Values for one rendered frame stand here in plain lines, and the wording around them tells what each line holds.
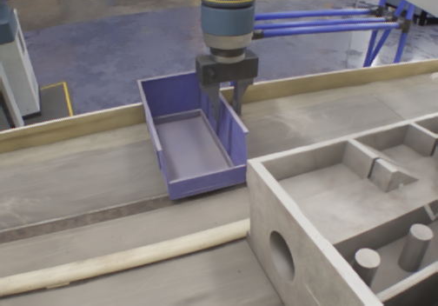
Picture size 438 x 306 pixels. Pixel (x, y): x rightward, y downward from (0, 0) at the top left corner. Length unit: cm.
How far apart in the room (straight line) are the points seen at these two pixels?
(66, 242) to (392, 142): 70
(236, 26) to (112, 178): 46
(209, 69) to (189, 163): 26
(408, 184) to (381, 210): 10
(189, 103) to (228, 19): 40
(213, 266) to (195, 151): 34
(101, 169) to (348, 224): 60
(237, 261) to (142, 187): 29
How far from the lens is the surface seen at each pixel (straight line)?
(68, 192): 82
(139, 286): 62
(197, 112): 97
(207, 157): 83
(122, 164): 85
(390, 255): 55
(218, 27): 63
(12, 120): 187
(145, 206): 74
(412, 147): 73
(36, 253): 74
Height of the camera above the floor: 129
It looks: 38 degrees down
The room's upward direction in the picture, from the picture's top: straight up
